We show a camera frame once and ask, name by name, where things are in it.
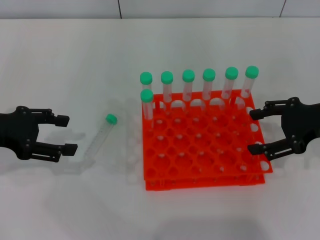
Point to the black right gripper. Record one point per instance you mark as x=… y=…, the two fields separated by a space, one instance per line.
x=302 y=122

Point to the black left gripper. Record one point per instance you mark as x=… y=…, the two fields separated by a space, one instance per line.
x=17 y=130

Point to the clear green-capped test tube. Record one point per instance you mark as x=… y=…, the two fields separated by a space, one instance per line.
x=146 y=95
x=209 y=74
x=231 y=73
x=100 y=135
x=146 y=77
x=188 y=75
x=167 y=77
x=252 y=71

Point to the orange plastic test tube rack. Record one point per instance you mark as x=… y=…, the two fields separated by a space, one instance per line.
x=200 y=150

